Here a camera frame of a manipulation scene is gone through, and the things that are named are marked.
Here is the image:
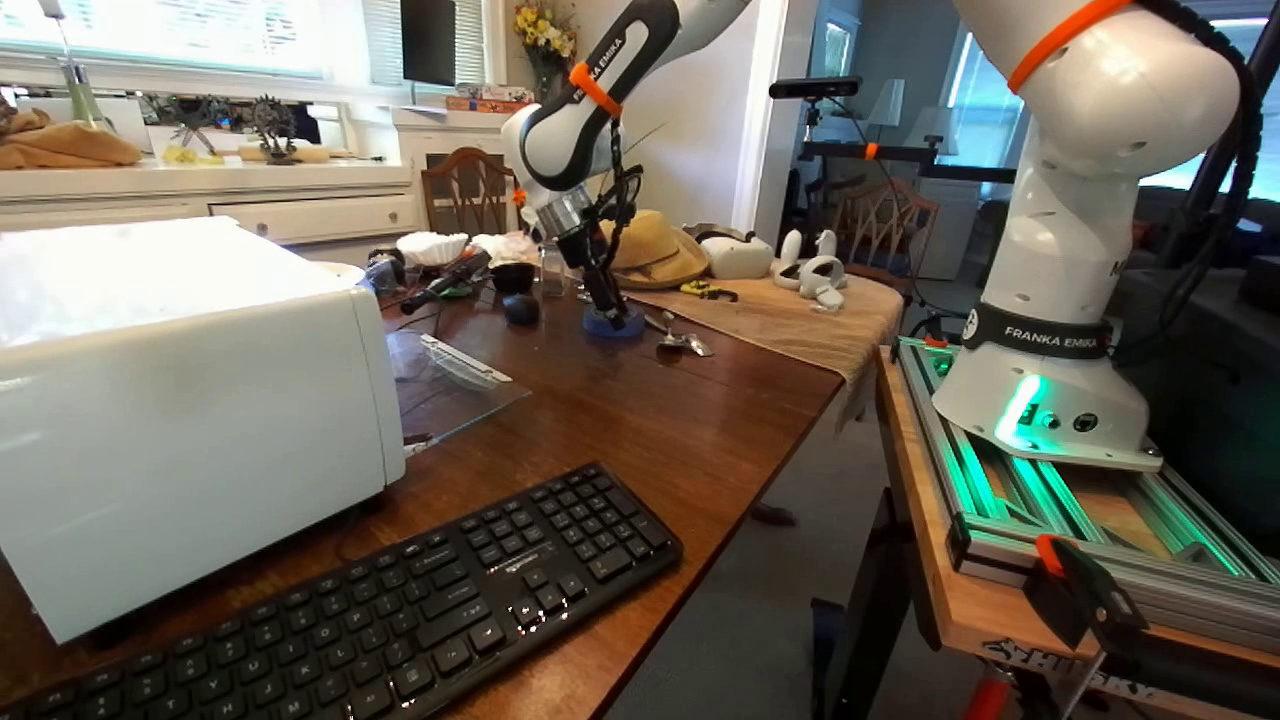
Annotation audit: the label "blue masking tape roll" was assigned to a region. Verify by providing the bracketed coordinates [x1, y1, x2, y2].
[579, 306, 644, 345]

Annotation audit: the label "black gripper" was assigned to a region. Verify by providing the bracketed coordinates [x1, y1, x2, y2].
[532, 186, 623, 322]

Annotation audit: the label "glass oven door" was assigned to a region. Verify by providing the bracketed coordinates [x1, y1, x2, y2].
[389, 327, 526, 451]

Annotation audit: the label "yellow flowers in vase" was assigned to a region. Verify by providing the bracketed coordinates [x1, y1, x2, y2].
[513, 0, 575, 64]

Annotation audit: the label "tan table runner cloth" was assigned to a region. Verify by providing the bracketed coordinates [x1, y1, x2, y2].
[642, 275, 903, 380]

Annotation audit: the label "white toaster oven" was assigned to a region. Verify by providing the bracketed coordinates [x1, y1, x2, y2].
[0, 217, 404, 643]

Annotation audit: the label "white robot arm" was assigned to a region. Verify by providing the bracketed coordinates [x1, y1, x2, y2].
[505, 0, 1261, 473]

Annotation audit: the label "straw hat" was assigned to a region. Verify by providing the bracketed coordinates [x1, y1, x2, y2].
[602, 209, 709, 292]

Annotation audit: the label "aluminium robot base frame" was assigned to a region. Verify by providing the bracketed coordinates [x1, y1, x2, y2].
[891, 337, 1280, 650]

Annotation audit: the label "black camera on stand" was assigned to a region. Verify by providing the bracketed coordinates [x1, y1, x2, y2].
[768, 77, 865, 98]

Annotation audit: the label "black keyboard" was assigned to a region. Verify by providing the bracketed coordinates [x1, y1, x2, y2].
[0, 464, 684, 720]

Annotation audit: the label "white VR controllers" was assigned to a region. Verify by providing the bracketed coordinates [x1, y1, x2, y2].
[772, 228, 845, 312]

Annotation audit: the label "wooden chair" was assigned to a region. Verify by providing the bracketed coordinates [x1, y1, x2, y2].
[421, 146, 517, 234]

